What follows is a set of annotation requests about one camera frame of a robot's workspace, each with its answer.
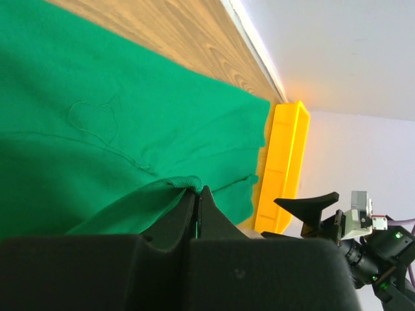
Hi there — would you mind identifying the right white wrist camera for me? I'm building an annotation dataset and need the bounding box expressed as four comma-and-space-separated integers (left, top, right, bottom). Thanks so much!
341, 190, 388, 240

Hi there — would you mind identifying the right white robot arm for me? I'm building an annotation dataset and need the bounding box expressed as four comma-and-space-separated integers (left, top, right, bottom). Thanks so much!
274, 190, 414, 310

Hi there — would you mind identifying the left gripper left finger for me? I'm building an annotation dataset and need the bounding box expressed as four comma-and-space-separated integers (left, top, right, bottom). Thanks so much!
1, 190, 196, 310

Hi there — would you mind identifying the yellow plastic tray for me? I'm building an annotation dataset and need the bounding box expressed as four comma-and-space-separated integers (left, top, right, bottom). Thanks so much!
254, 101, 311, 234

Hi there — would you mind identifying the aluminium frame rail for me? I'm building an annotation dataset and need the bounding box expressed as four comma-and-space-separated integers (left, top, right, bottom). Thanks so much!
222, 1, 289, 102

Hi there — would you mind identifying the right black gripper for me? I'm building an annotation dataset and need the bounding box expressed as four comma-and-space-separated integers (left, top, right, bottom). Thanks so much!
261, 192, 346, 243

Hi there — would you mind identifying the green t shirt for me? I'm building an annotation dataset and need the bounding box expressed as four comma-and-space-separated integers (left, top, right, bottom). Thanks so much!
1, 1, 270, 238

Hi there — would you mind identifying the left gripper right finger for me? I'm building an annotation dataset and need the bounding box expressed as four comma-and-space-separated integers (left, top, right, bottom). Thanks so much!
186, 186, 362, 311

